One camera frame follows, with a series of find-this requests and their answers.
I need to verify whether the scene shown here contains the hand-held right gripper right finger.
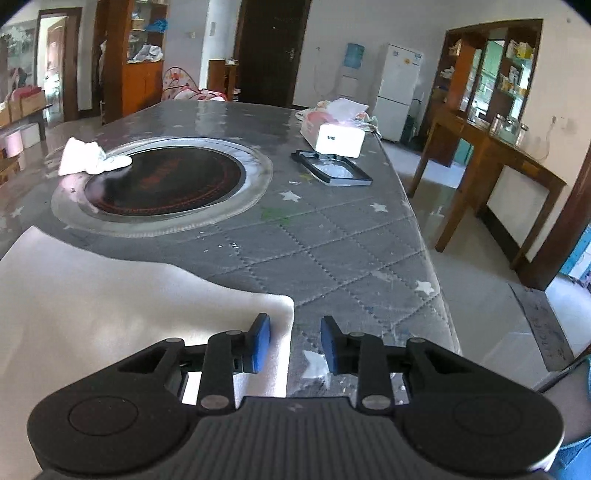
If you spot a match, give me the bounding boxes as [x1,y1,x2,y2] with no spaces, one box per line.
[320,316,474,412]

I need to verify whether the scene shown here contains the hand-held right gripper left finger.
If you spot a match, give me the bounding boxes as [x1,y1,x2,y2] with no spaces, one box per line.
[118,313,271,414]

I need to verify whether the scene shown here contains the white cloth garment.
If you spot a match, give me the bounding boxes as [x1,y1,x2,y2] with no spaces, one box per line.
[0,226,295,409]

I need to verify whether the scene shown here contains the grey quilted star tablecloth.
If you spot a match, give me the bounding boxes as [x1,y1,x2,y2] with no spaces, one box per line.
[0,100,461,401]

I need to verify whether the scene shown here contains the black framed tray lid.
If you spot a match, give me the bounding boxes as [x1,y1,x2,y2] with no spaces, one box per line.
[290,150,373,188]

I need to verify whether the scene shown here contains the round black induction cooktop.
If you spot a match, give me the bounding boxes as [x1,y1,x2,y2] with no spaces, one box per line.
[51,137,273,236]

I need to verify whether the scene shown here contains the pink tissue box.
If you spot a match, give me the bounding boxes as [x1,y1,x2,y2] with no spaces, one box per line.
[300,98,370,158]

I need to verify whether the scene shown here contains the wooden side table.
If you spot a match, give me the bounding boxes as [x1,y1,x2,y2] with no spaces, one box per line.
[407,105,568,272]

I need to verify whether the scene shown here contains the crumpled white rag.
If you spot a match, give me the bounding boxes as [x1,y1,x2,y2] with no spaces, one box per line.
[58,137,133,176]

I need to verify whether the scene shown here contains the white refrigerator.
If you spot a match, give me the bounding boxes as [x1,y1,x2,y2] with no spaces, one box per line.
[372,43,424,143]

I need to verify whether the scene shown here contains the small wooden cabinet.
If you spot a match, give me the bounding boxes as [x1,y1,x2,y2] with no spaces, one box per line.
[208,59,240,102]

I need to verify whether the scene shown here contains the water dispenser with blue bottle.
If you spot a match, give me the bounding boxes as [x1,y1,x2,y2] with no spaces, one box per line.
[333,43,365,104]

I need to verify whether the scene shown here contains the glass jar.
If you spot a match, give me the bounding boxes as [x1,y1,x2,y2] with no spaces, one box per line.
[489,114,530,147]

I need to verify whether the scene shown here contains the dark wooden door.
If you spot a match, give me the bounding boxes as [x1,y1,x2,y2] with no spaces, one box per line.
[233,0,312,109]

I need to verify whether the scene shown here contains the wooden display cabinet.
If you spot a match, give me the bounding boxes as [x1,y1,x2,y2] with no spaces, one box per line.
[422,18,544,168]

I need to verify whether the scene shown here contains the orange wooden shelf cabinet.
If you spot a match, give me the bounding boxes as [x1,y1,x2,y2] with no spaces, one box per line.
[92,0,171,124]

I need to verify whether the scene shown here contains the white plastic bag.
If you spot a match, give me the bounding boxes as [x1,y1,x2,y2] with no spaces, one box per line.
[127,44,164,64]

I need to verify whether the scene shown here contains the pink round bucket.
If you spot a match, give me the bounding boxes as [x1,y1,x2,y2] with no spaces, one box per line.
[3,130,25,158]

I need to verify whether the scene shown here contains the cardboard box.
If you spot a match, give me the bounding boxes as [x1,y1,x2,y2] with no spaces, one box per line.
[6,89,47,121]

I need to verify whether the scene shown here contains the wooden doorway frame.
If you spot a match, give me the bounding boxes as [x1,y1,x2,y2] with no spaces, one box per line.
[35,7,83,123]

